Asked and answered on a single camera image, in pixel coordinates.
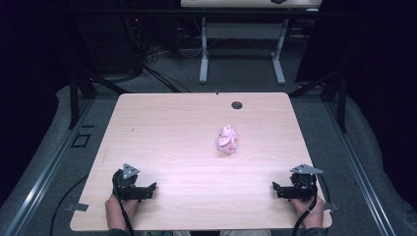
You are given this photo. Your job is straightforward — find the pink cloth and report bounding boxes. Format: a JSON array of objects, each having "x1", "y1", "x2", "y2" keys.
[{"x1": 214, "y1": 124, "x2": 239, "y2": 155}]

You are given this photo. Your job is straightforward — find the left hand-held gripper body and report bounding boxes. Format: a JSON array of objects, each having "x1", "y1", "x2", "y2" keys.
[{"x1": 112, "y1": 163, "x2": 155, "y2": 202}]

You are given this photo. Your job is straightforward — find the person's left hand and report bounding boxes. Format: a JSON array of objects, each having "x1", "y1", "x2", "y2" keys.
[{"x1": 104, "y1": 195, "x2": 141, "y2": 230}]

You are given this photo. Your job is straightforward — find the black metal stand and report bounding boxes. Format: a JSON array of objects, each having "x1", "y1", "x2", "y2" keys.
[
  {"x1": 68, "y1": 67, "x2": 132, "y2": 131},
  {"x1": 288, "y1": 70, "x2": 348, "y2": 134}
]

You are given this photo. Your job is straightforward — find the left hand-held gripper black cable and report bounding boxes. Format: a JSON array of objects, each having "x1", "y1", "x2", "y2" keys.
[{"x1": 112, "y1": 183, "x2": 136, "y2": 236}]

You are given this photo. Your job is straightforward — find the black curtain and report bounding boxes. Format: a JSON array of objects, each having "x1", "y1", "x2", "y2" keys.
[
  {"x1": 0, "y1": 0, "x2": 80, "y2": 207},
  {"x1": 296, "y1": 0, "x2": 417, "y2": 210}
]

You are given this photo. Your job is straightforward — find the black cable on floor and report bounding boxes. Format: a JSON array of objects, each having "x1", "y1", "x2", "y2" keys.
[{"x1": 48, "y1": 175, "x2": 90, "y2": 236}]

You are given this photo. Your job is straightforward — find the aluminium floor rail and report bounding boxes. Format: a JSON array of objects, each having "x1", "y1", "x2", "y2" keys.
[
  {"x1": 3, "y1": 97, "x2": 96, "y2": 236},
  {"x1": 323, "y1": 97, "x2": 397, "y2": 236}
]

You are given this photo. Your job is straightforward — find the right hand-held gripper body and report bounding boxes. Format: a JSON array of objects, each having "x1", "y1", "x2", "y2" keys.
[{"x1": 276, "y1": 163, "x2": 324, "y2": 202}]

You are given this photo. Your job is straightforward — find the person's right hand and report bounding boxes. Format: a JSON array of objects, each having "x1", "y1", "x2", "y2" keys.
[{"x1": 289, "y1": 196, "x2": 326, "y2": 229}]

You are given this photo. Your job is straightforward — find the bundle of black floor cables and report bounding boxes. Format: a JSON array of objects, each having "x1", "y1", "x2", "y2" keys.
[{"x1": 142, "y1": 45, "x2": 192, "y2": 94}]

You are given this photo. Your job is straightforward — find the dark equipment with red light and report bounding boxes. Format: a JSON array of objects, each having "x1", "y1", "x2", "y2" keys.
[{"x1": 122, "y1": 13, "x2": 147, "y2": 75}]

